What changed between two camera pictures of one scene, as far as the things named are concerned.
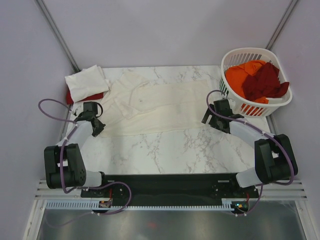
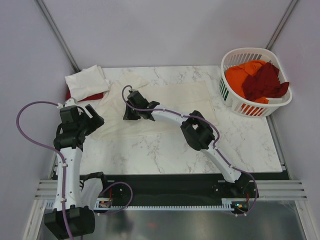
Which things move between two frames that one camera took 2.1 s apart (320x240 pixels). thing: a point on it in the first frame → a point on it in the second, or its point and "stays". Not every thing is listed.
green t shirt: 223,88 stays
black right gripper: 212,112 → 128,115
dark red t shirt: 264,83 stays
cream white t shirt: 136,105 stays
